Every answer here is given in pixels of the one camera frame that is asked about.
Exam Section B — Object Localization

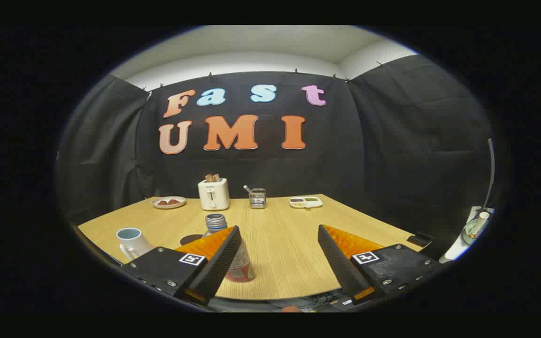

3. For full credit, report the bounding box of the white side shelf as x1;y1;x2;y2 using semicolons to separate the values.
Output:
440;207;495;263

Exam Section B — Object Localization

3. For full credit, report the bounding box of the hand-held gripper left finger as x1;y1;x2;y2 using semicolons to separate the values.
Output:
120;225;242;307

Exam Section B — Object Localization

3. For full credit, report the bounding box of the wooden table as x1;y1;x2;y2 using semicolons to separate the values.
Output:
77;194;424;301

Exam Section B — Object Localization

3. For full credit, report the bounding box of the pale green bowl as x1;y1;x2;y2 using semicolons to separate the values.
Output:
463;218;487;245

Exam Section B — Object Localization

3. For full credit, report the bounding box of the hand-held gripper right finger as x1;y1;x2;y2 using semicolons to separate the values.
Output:
317;224;441;306

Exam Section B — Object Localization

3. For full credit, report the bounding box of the white oval plate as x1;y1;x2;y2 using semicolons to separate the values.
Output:
151;196;187;209

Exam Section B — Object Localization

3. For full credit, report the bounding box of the black backdrop cloth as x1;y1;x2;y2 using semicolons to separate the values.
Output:
57;54;494;261

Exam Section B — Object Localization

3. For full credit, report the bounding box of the silver juice bottle red label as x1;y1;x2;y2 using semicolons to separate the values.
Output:
203;213;256;283

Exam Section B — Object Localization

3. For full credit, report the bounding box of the white cup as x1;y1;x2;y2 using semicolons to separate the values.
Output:
116;228;155;261

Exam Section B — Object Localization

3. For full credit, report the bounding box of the metal wire utensil holder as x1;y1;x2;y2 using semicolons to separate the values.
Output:
249;188;267;209

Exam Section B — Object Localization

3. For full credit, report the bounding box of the white toaster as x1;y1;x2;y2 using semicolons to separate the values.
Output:
198;178;230;211

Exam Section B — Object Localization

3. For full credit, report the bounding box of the white divided tray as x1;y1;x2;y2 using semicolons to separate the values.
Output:
289;196;323;208

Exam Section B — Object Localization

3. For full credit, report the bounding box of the flat black box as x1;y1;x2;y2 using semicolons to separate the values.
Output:
407;231;433;246

